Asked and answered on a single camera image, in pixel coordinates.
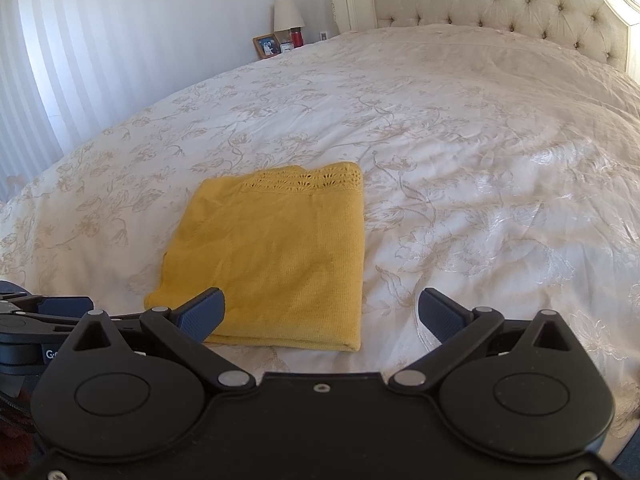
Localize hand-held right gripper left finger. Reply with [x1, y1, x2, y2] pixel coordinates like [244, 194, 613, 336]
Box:
[45, 287, 252, 390]

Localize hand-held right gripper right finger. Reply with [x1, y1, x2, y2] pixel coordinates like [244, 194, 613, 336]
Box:
[389, 287, 596, 391]

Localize yellow knit sweater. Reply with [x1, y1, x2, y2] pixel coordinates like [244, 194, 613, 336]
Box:
[144, 161, 365, 353]

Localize white floral bedspread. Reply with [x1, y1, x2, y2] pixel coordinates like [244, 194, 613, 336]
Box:
[0, 22, 640, 466]

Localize white shade bedside lamp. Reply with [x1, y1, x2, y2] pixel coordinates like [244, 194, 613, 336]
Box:
[272, 0, 307, 33]

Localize wooden picture frame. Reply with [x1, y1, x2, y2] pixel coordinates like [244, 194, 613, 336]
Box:
[252, 33, 281, 60]

